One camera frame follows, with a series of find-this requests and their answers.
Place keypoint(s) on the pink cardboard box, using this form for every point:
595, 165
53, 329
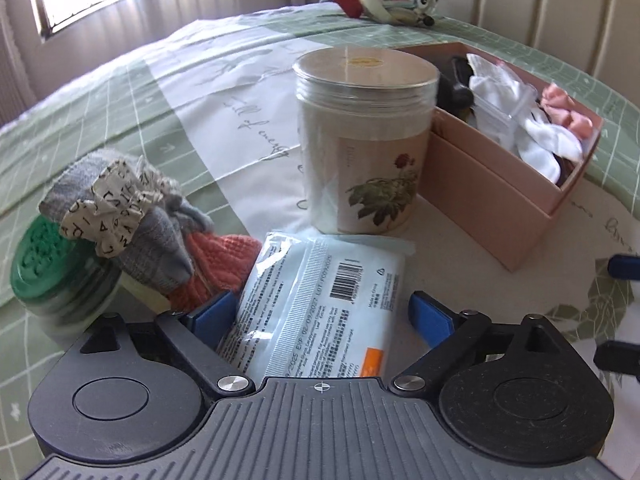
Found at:
480, 185

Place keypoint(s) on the clear jar with floral label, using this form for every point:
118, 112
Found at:
360, 135

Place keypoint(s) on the black cloth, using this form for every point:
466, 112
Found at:
457, 85

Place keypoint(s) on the white plastic packet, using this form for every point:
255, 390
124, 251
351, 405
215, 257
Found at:
320, 300

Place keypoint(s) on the jar with green lid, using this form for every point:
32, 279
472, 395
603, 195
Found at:
45, 270

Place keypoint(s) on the orange knit sock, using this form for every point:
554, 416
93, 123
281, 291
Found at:
215, 260

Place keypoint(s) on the white sock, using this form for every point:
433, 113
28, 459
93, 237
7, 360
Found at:
492, 95
547, 142

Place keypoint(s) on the green checkered bedsheet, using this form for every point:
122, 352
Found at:
100, 125

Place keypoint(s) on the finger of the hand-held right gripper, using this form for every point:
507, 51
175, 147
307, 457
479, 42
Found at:
625, 265
619, 357

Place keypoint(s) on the pink scrunchie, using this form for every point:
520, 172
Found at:
560, 102

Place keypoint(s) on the beige padded headboard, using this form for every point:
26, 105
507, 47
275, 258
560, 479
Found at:
575, 20

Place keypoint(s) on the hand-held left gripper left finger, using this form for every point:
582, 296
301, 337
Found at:
207, 315

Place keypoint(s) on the letter print scrunchie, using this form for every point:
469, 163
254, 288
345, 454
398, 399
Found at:
110, 200

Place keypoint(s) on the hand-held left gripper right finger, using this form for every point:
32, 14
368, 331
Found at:
425, 315

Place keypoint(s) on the grey and patterned scrunchies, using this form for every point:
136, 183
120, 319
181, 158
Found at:
160, 245

